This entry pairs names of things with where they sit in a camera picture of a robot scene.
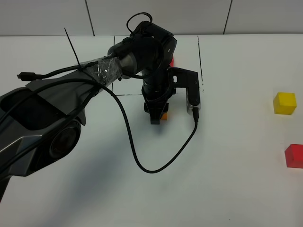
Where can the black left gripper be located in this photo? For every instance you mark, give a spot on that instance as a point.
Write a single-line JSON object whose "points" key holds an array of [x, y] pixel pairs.
{"points": [[156, 90]]}

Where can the orange cube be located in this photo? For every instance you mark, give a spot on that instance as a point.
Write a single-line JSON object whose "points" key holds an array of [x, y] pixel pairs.
{"points": [[164, 116]]}

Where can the yellow cube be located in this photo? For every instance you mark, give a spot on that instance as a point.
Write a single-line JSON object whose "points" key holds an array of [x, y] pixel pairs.
{"points": [[284, 103]]}

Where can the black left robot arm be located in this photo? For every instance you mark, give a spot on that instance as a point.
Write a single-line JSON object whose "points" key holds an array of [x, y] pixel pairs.
{"points": [[41, 122]]}

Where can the red template cube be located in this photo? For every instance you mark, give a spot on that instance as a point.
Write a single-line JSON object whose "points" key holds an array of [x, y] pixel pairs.
{"points": [[172, 63]]}

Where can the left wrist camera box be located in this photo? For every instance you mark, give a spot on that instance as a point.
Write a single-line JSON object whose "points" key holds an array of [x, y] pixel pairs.
{"points": [[182, 78]]}

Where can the black cable tie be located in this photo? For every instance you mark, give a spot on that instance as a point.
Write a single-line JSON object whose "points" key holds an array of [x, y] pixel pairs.
{"points": [[72, 47]]}

